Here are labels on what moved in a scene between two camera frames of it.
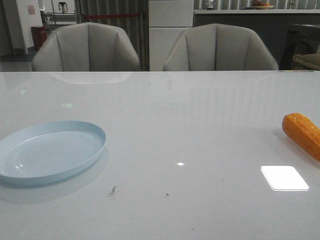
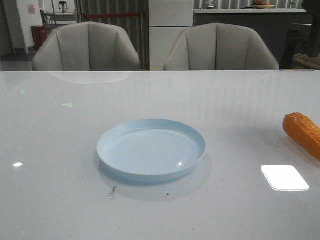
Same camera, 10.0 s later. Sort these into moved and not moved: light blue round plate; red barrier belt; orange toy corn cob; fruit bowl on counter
Moved: light blue round plate
Not moved: red barrier belt; fruit bowl on counter; orange toy corn cob
